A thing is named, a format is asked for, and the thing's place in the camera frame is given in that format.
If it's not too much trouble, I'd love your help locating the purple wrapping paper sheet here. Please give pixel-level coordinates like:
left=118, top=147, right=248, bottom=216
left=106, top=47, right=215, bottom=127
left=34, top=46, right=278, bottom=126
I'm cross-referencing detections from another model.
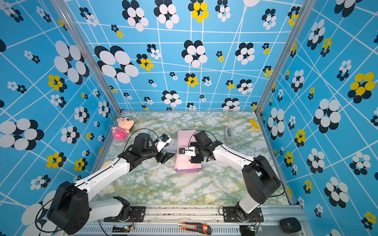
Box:
left=174, top=130, right=202, bottom=173

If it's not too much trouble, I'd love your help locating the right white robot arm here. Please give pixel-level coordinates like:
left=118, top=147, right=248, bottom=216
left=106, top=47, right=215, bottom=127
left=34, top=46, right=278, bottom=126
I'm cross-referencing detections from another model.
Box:
left=178, top=130, right=282, bottom=221

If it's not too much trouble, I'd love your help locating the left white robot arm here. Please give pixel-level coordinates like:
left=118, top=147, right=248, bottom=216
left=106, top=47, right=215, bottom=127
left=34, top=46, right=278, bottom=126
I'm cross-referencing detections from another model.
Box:
left=46, top=133, right=174, bottom=235

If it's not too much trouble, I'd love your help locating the pink plush doll toy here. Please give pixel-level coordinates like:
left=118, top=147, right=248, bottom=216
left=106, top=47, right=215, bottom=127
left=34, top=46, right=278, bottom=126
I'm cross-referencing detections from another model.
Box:
left=112, top=117, right=135, bottom=140

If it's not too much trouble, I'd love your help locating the yellow tape piece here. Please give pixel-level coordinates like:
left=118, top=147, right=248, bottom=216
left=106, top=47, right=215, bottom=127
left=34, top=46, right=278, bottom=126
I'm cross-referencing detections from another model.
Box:
left=249, top=119, right=260, bottom=130

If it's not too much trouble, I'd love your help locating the red black utility knife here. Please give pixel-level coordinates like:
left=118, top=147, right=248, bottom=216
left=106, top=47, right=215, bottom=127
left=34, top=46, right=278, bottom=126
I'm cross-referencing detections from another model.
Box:
left=178, top=222, right=212, bottom=235

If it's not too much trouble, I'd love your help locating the black computer mouse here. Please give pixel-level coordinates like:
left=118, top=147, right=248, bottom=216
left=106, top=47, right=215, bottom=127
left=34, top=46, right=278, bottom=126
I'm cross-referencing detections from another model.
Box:
left=280, top=217, right=302, bottom=234

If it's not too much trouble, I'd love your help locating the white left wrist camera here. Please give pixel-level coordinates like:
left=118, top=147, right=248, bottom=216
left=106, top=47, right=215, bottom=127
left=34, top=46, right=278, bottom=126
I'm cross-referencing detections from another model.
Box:
left=157, top=134, right=172, bottom=148

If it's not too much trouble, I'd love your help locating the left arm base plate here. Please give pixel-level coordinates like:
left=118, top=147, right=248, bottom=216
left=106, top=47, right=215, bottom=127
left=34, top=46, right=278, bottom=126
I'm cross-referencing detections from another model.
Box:
left=103, top=196, right=146, bottom=222

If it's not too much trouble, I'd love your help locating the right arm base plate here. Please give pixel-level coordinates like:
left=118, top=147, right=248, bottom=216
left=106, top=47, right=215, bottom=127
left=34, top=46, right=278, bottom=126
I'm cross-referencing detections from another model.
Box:
left=218, top=206, right=264, bottom=224

